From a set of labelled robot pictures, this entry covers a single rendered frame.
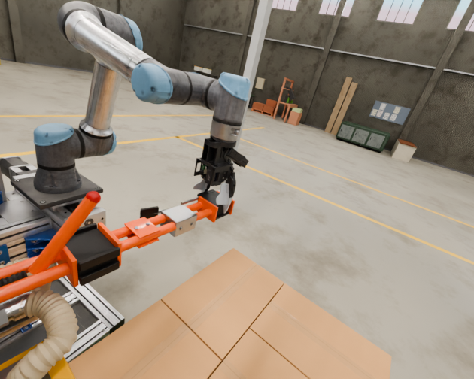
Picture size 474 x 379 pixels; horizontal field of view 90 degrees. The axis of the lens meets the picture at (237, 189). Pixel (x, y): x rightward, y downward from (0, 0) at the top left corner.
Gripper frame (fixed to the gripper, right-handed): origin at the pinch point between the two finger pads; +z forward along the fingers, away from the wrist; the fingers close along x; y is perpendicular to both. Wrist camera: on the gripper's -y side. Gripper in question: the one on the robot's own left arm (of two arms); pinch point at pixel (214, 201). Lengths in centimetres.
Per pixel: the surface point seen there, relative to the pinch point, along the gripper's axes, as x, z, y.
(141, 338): -12, 68, 12
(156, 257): -94, 122, -55
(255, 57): -172, -63, -238
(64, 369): 12.5, 11.4, 44.2
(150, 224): 0.9, -1.0, 22.7
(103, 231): -0.8, -1.8, 32.1
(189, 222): 3.7, 0.6, 12.9
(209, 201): 1.3, -2.0, 4.1
